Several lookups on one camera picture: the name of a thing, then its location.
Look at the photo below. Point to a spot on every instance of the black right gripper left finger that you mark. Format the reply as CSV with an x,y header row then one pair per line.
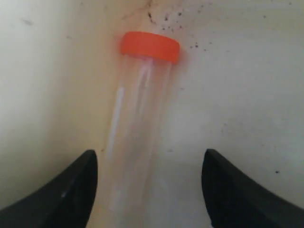
x,y
64,202

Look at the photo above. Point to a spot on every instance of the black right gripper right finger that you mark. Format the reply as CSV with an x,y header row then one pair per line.
x,y
233,200

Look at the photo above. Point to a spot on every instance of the orange-capped tube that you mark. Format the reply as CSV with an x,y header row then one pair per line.
x,y
147,62

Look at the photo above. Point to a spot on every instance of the small cream plastic bin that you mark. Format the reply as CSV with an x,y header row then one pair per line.
x,y
238,88

